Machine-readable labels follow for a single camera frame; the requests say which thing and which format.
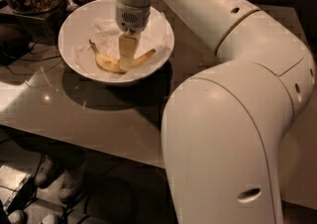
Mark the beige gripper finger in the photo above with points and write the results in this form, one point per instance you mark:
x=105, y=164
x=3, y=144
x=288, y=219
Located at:
x=128, y=44

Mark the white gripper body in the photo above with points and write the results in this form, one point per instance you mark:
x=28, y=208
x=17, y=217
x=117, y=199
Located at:
x=133, y=17

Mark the yellow banana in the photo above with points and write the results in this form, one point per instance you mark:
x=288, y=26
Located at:
x=112, y=64

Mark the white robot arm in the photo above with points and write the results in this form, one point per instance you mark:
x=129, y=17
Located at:
x=221, y=128

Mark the white ceramic bowl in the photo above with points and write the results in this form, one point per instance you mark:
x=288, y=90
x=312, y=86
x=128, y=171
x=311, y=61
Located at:
x=78, y=27

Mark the white paper napkin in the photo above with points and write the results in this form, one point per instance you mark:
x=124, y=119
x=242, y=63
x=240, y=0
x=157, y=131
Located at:
x=157, y=36

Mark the left white shoe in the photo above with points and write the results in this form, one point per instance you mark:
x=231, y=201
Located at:
x=48, y=172

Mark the white shoe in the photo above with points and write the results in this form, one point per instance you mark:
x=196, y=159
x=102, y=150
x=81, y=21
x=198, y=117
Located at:
x=72, y=181
x=48, y=172

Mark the right white shoe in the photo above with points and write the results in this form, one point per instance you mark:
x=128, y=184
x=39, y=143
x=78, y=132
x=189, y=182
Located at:
x=72, y=181

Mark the silver metal box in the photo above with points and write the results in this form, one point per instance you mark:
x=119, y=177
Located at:
x=15, y=188

